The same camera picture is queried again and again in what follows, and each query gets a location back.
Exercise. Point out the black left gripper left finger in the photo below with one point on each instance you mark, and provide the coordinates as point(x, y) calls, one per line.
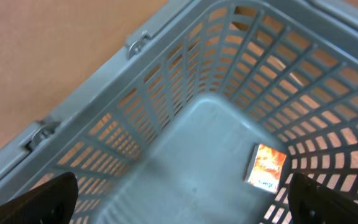
point(52, 202)

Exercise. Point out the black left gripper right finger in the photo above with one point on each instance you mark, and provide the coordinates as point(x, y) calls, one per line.
point(312, 203)

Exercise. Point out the orange box in basket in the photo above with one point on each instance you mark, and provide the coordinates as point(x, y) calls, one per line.
point(265, 168)

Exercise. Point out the grey plastic shopping basket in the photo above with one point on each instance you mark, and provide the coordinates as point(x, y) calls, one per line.
point(163, 132)

